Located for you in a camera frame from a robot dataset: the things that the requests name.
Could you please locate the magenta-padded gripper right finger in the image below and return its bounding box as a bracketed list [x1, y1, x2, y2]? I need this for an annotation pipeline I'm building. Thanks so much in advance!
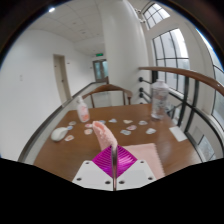
[115, 145, 158, 192]

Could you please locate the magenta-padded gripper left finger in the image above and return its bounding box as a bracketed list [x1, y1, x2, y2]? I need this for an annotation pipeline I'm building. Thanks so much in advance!
[72, 145, 116, 192]

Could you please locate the white rounded object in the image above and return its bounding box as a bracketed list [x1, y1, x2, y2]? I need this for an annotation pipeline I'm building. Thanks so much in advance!
[50, 126, 69, 143]

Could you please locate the white paper sheet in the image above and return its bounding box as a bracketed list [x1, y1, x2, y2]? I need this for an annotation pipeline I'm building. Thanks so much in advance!
[168, 125, 189, 143]

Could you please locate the clear spray bottle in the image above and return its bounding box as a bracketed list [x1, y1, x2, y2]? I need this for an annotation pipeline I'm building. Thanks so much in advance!
[76, 96, 91, 124]

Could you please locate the clear plastic jar with lid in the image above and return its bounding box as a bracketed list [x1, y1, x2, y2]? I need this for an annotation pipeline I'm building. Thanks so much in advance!
[150, 79, 171, 121]

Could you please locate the wooden chair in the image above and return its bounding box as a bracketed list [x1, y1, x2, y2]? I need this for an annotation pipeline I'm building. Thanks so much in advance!
[81, 83, 134, 109]

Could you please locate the white door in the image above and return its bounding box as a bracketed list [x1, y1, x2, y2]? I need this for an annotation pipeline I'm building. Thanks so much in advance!
[52, 53, 73, 104]

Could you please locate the glass double door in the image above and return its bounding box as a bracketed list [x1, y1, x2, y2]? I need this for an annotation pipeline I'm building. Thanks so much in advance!
[92, 59, 110, 83]

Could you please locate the wooden handrail with black posts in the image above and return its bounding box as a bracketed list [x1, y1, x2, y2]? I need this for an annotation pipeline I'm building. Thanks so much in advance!
[137, 65, 224, 163]

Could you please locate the tall black-framed window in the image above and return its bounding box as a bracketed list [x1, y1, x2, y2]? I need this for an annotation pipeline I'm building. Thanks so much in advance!
[151, 27, 192, 92]

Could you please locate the arched window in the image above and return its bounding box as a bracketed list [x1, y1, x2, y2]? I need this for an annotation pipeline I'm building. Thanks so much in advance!
[142, 2, 171, 30]

